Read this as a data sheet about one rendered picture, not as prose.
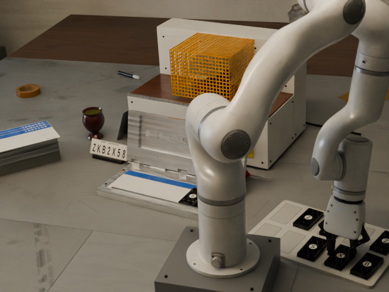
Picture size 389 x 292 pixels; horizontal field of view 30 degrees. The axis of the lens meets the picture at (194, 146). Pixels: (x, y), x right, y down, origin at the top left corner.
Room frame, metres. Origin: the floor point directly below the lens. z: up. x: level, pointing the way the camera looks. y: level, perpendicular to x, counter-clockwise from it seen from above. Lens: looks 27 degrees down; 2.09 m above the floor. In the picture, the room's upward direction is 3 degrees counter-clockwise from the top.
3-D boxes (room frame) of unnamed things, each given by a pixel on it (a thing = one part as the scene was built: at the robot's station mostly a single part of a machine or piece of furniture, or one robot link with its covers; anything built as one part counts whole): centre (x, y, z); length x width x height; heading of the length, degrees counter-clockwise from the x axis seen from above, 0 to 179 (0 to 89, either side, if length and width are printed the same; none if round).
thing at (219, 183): (1.58, -0.05, 1.29); 0.19 x 0.12 x 0.24; 17
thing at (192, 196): (1.96, 0.01, 0.93); 0.10 x 0.05 x 0.01; 150
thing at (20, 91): (2.98, 0.72, 0.91); 0.10 x 0.10 x 0.02
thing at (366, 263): (1.57, -0.44, 0.92); 0.10 x 0.05 x 0.01; 140
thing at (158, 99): (2.41, -0.19, 1.09); 0.75 x 0.40 x 0.38; 60
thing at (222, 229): (1.55, -0.06, 1.08); 0.19 x 0.19 x 0.18
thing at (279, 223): (1.72, -0.35, 0.90); 0.40 x 0.27 x 0.01; 54
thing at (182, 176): (2.03, 0.08, 0.92); 0.44 x 0.21 x 0.04; 60
